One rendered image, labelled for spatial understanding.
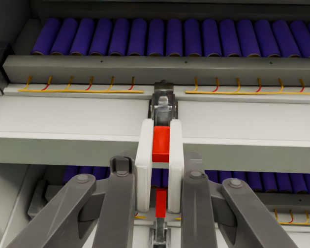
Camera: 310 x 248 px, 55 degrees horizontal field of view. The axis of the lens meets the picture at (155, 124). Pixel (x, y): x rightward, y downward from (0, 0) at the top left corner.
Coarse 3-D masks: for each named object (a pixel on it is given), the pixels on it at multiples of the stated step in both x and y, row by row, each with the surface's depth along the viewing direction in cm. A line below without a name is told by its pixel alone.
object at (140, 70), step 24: (24, 72) 29; (48, 72) 29; (72, 72) 29; (96, 72) 29; (120, 72) 29; (144, 72) 29; (168, 72) 29; (192, 72) 29; (216, 72) 29; (240, 72) 29; (264, 72) 29; (288, 72) 29
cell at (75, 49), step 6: (84, 18) 35; (84, 24) 34; (90, 24) 34; (78, 30) 33; (84, 30) 33; (90, 30) 34; (78, 36) 32; (84, 36) 33; (90, 36) 33; (78, 42) 32; (84, 42) 32; (90, 42) 33; (72, 48) 31; (78, 48) 31; (84, 48) 32; (84, 54) 31
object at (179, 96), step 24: (48, 96) 29; (72, 96) 29; (96, 96) 29; (120, 96) 29; (144, 96) 29; (192, 96) 29; (216, 96) 28; (240, 96) 28; (264, 96) 28; (288, 96) 28
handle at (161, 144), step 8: (160, 104) 25; (160, 112) 25; (168, 112) 25; (160, 120) 24; (168, 120) 24; (160, 128) 22; (168, 128) 22; (160, 136) 21; (168, 136) 21; (160, 144) 20; (168, 144) 20; (152, 152) 20; (160, 152) 20; (168, 152) 20; (152, 160) 20; (160, 160) 20; (168, 160) 20
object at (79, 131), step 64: (0, 0) 32; (128, 0) 36; (192, 0) 36; (256, 0) 35; (0, 64) 29; (0, 128) 27; (64, 128) 27; (128, 128) 27; (192, 128) 27; (256, 128) 27
